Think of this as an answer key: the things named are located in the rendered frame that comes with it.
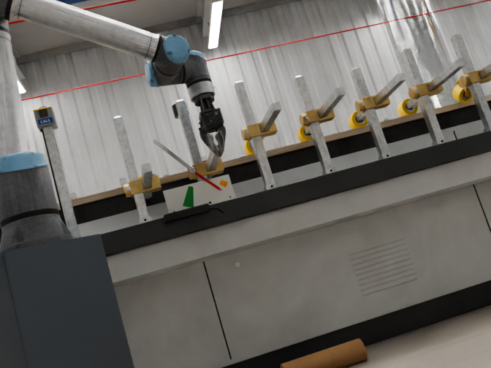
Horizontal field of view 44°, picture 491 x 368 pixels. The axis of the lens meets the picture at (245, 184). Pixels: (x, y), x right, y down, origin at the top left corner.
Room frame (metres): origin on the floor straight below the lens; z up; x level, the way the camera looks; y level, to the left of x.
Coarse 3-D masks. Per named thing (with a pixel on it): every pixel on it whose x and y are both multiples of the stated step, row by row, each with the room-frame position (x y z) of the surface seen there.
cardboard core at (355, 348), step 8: (344, 344) 2.25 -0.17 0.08; (352, 344) 2.24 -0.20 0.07; (360, 344) 2.24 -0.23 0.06; (320, 352) 2.23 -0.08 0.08; (328, 352) 2.22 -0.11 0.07; (336, 352) 2.22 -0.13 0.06; (344, 352) 2.22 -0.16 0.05; (352, 352) 2.22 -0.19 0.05; (360, 352) 2.23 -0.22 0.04; (296, 360) 2.21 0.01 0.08; (304, 360) 2.20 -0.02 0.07; (312, 360) 2.20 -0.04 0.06; (320, 360) 2.20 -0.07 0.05; (328, 360) 2.21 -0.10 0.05; (336, 360) 2.21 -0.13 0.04; (344, 360) 2.22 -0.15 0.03; (352, 360) 2.23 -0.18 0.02; (360, 360) 2.24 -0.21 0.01
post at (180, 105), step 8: (176, 104) 2.28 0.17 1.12; (184, 104) 2.28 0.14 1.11; (184, 112) 2.28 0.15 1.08; (184, 120) 2.28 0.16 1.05; (184, 128) 2.28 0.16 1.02; (192, 128) 2.28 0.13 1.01; (192, 136) 2.28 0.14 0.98; (192, 144) 2.28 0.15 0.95; (192, 152) 2.28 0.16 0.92; (192, 160) 2.28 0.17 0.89; (200, 160) 2.28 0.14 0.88
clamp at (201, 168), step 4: (220, 160) 2.29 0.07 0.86; (196, 164) 2.27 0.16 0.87; (200, 164) 2.27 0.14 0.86; (204, 164) 2.28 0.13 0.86; (220, 164) 2.29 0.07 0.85; (196, 168) 2.27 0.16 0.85; (200, 168) 2.27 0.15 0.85; (204, 168) 2.28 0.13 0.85; (216, 168) 2.29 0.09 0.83; (220, 168) 2.29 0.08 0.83; (188, 172) 2.29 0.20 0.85; (200, 172) 2.27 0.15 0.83; (204, 172) 2.27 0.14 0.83; (208, 172) 2.28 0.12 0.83; (212, 172) 2.28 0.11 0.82; (216, 172) 2.30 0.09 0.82; (220, 172) 2.32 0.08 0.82; (192, 176) 2.27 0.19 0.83; (196, 176) 2.27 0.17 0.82; (208, 176) 2.32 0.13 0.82
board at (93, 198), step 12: (444, 108) 2.73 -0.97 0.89; (456, 108) 2.74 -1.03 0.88; (396, 120) 2.68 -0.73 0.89; (408, 120) 2.69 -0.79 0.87; (348, 132) 2.63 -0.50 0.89; (360, 132) 2.64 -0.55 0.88; (300, 144) 2.58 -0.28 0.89; (312, 144) 2.59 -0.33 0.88; (252, 156) 2.53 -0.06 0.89; (168, 180) 2.45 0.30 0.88; (108, 192) 2.40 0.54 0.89; (120, 192) 2.41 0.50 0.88; (72, 204) 2.37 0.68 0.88
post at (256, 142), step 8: (240, 88) 2.33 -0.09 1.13; (240, 96) 2.33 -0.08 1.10; (240, 104) 2.34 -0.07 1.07; (248, 104) 2.33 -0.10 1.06; (248, 112) 2.33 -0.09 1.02; (248, 120) 2.33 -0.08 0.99; (256, 144) 2.33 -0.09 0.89; (256, 152) 2.33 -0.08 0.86; (264, 152) 2.34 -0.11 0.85; (256, 160) 2.36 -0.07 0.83; (264, 160) 2.33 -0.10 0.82; (264, 168) 2.33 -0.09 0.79; (264, 176) 2.33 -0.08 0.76; (272, 176) 2.34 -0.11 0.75; (264, 184) 2.35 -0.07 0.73
